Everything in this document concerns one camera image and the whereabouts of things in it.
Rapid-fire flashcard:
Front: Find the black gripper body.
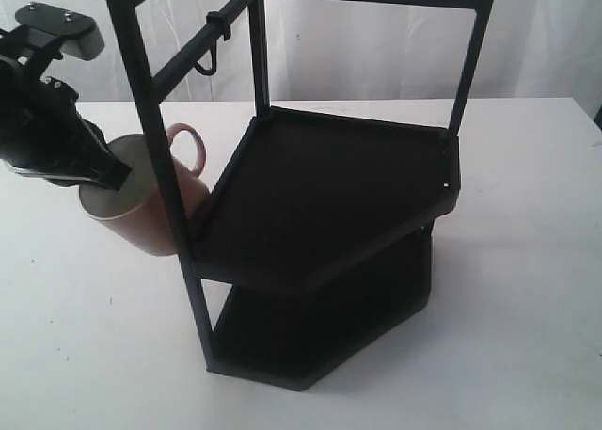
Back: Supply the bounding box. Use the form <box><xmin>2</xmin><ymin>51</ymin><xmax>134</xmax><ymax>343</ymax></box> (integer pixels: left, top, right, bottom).
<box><xmin>1</xmin><ymin>56</ymin><xmax>79</xmax><ymax>170</ymax></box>

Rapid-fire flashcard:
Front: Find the pink ceramic mug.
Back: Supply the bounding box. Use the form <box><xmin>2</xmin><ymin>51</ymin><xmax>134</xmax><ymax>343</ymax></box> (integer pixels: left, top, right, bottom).
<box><xmin>78</xmin><ymin>123</ymin><xmax>210</xmax><ymax>257</ymax></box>

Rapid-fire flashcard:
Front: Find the black sliding hook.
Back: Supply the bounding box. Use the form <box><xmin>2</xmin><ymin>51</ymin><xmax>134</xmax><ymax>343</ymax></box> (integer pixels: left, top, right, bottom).
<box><xmin>194</xmin><ymin>11</ymin><xmax>231</xmax><ymax>77</ymax></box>

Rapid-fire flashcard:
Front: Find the black two-tier corner rack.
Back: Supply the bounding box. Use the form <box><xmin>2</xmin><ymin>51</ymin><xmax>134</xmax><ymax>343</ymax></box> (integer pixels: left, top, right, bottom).
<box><xmin>105</xmin><ymin>0</ymin><xmax>494</xmax><ymax>391</ymax></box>

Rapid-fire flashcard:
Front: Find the white backdrop curtain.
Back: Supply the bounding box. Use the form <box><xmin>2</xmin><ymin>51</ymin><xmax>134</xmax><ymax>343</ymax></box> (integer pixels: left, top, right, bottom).
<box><xmin>1</xmin><ymin>0</ymin><xmax>601</xmax><ymax>112</ymax></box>

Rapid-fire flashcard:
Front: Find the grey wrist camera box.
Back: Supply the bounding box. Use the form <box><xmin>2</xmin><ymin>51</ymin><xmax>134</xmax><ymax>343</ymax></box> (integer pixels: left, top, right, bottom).
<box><xmin>15</xmin><ymin>2</ymin><xmax>104</xmax><ymax>61</ymax></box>

